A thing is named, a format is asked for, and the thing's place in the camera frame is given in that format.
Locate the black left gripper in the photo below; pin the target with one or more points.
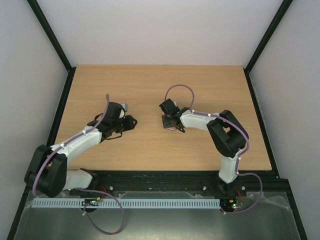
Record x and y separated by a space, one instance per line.
130 125

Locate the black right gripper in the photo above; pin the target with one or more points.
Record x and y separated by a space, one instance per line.
169 121

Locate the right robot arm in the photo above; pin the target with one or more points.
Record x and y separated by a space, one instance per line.
228 135

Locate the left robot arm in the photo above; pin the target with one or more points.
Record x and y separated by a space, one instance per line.
48 172

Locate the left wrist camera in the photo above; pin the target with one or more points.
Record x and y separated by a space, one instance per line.
124 109

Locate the white slotted cable duct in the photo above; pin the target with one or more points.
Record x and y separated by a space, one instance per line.
127 203

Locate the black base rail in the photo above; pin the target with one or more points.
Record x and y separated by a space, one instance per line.
203 182

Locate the metal base plate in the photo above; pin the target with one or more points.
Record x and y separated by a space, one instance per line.
270 219

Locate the black enclosure frame post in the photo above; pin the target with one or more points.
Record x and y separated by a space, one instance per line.
39 14

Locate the right black frame post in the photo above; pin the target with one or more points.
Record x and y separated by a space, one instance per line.
276 20

